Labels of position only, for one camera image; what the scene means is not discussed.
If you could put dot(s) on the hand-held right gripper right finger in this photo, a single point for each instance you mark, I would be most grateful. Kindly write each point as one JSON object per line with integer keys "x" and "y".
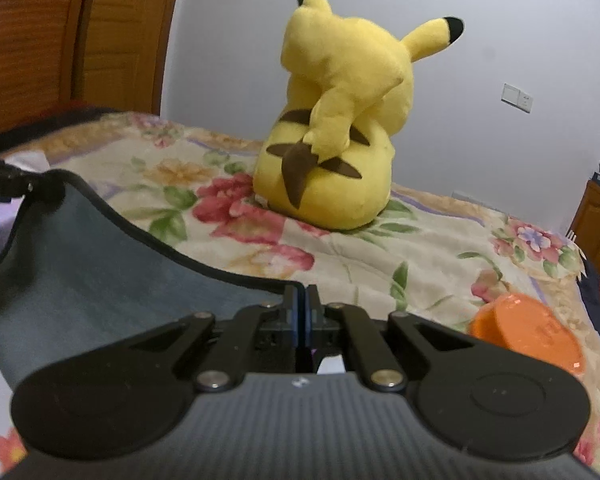
{"x": 311, "y": 327}

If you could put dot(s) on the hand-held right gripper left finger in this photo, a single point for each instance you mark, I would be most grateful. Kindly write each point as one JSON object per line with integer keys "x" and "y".
{"x": 292, "y": 327}

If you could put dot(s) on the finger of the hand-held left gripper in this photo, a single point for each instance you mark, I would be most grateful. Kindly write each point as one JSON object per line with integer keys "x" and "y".
{"x": 0, "y": 180}

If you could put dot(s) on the grey towel with black edge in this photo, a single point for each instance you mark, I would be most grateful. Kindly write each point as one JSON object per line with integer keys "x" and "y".
{"x": 110, "y": 275}

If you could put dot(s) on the floral blanket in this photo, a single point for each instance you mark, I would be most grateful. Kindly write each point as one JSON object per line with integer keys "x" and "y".
{"x": 430, "y": 260}

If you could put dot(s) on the wooden headboard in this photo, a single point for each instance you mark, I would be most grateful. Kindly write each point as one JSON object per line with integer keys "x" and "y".
{"x": 65, "y": 35}

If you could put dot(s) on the yellow plush toy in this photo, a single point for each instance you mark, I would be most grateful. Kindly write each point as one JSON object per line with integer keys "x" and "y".
{"x": 340, "y": 125}

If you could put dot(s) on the orange plastic bowl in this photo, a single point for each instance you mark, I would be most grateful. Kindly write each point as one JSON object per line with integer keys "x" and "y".
{"x": 527, "y": 331}

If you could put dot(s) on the white wall switch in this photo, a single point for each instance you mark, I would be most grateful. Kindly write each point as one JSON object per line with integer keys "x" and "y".
{"x": 516, "y": 96}

